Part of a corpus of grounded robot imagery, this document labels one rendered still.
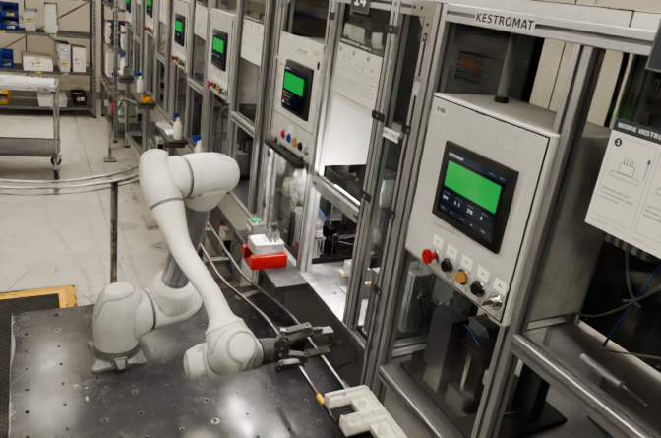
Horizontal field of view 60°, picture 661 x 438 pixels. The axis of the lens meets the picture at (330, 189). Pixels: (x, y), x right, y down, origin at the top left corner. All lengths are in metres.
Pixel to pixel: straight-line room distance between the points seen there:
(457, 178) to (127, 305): 1.23
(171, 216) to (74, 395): 0.73
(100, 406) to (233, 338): 0.74
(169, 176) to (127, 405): 0.77
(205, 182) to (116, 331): 0.65
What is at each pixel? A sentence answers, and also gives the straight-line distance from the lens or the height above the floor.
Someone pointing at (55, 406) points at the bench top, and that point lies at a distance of 2.12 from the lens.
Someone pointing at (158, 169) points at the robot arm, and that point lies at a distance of 1.76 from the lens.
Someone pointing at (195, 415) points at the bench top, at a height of 0.68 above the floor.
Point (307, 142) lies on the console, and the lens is 2.25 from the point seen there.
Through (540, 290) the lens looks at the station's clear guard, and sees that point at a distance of 1.37.
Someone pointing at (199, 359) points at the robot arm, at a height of 1.05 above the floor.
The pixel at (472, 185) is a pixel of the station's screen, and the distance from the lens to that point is 1.42.
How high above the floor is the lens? 2.02
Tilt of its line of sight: 19 degrees down
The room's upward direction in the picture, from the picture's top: 8 degrees clockwise
